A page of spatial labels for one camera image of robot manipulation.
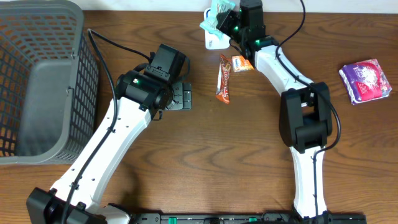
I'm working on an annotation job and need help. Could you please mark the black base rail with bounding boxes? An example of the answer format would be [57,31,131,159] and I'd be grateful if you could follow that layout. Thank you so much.
[102,203,368,224]

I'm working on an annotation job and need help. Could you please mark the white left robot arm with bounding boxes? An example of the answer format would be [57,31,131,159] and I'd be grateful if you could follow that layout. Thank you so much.
[26,67,190,223]

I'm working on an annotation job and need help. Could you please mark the grey plastic laundry basket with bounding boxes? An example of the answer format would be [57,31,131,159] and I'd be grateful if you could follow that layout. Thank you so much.
[1,1,99,165]

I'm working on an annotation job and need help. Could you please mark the purple red liner pack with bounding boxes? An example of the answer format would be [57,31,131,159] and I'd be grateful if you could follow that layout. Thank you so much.
[339,58,392,105]

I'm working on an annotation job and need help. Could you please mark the red snack wrapper packet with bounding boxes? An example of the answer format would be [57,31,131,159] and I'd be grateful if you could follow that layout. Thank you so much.
[216,54,232,104]

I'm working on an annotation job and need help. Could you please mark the green Zappy wipes pack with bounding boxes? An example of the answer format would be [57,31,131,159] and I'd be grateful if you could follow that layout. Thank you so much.
[200,0,236,39]

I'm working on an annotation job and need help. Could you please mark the orange Kleenex tissue pack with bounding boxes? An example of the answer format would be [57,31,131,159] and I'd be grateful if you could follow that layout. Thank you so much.
[232,55,254,72]

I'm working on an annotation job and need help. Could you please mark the white barcode scanner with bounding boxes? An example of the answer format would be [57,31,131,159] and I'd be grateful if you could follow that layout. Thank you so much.
[203,7,232,50]

